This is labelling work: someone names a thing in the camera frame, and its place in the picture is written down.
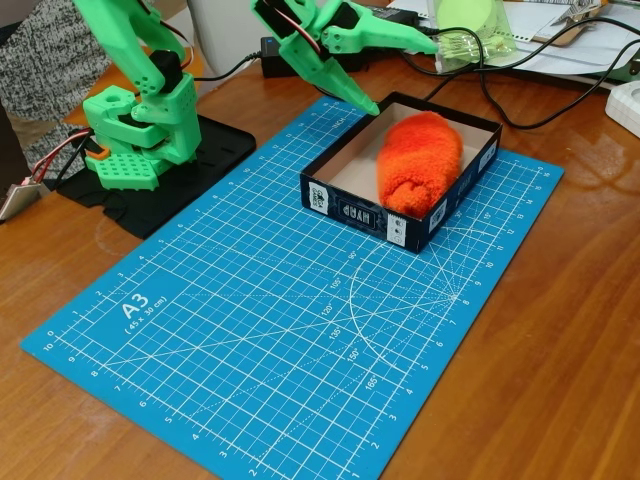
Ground orange fluffy cloth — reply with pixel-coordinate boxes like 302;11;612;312
375;112;464;220

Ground white power strip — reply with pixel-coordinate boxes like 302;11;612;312
604;81;640;137

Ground black slim power adapter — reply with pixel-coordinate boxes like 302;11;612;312
367;3;422;29

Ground black power adapter blue light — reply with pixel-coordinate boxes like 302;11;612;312
259;34;382;79

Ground dark blue cardboard box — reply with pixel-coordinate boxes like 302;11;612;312
299;90;503;255

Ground clear green plastic cup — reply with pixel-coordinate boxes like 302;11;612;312
429;0;518;76

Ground brown clipboard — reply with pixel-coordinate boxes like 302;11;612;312
530;0;610;47

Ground white paper sheets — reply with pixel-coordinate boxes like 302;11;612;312
387;0;640;92

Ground silver binder clip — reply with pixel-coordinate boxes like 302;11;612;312
551;0;602;27

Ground blue A3 cutting mat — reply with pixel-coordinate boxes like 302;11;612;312
19;95;565;480

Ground grey speckled fabric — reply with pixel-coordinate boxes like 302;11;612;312
0;0;114;174

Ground silver connector board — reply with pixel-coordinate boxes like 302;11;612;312
0;181;51;222

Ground thin black power cable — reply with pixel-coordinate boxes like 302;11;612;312
192;49;264;82

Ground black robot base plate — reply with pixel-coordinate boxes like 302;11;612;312
56;113;258;240

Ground long black curved cable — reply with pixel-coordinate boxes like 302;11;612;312
417;19;640;130

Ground red and black wires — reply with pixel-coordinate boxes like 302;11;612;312
28;127;96;187

